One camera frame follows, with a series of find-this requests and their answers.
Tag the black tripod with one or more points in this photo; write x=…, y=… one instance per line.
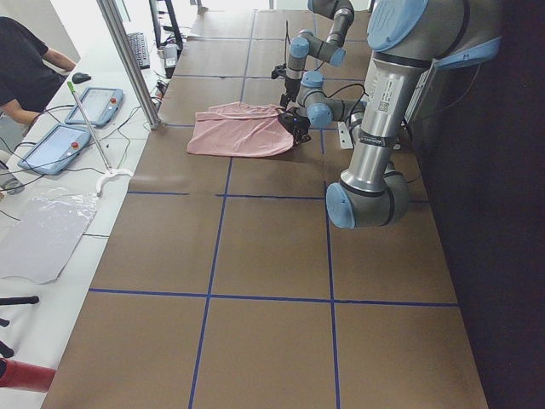
x=6, y=351

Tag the clear plastic bag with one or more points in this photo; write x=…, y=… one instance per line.
x=39, y=246

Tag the metal reacher stick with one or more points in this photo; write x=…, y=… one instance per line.
x=78, y=116

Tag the black computer mouse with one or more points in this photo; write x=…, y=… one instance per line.
x=80, y=77

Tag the near blue teach pendant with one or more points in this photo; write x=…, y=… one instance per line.
x=56, y=150

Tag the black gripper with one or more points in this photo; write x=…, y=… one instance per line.
x=299, y=129
x=290, y=86

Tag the pink printed t-shirt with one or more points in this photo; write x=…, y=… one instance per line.
x=238, y=129

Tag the blue teach pendant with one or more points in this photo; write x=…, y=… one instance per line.
x=56, y=150
x=101, y=104

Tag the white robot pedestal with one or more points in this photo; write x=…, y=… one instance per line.
x=347, y=136

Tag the aluminium frame post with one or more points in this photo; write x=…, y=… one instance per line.
x=114, y=23

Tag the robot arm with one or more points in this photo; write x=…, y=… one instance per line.
x=406, y=39
x=305, y=43

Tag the far blue teach pendant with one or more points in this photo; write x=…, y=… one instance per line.
x=101, y=104

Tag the person in black shirt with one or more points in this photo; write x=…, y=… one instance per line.
x=29, y=72

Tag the red fire extinguisher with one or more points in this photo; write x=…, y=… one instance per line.
x=25, y=376

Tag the black keyboard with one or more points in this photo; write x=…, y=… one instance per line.
x=138, y=46

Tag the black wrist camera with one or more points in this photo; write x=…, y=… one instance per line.
x=279, y=71

